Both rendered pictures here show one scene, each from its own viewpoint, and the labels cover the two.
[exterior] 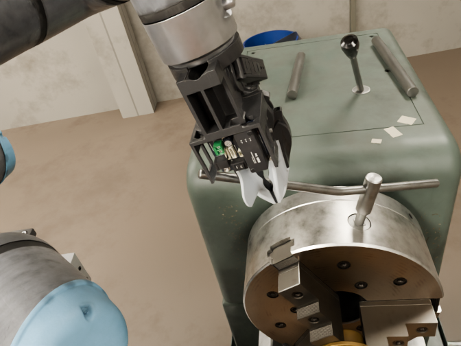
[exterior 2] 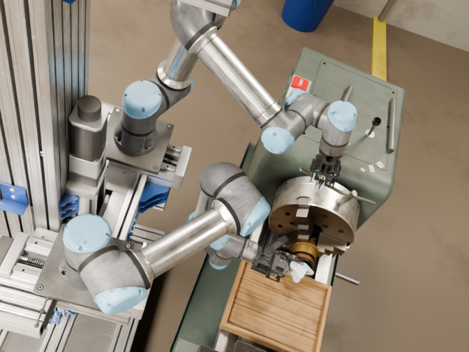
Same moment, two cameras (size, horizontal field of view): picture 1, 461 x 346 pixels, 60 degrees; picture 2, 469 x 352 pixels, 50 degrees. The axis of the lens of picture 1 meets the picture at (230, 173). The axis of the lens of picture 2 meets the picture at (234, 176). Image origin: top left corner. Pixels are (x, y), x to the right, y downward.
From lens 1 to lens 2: 1.15 m
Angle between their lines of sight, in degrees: 20
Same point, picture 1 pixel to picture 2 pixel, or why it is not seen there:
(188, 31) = (334, 151)
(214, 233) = (266, 170)
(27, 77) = not seen: outside the picture
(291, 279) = (303, 213)
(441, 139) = (388, 182)
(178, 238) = (171, 116)
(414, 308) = (339, 242)
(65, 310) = (265, 206)
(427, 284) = (350, 236)
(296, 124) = not seen: hidden behind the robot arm
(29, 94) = not seen: outside the picture
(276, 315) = (282, 221)
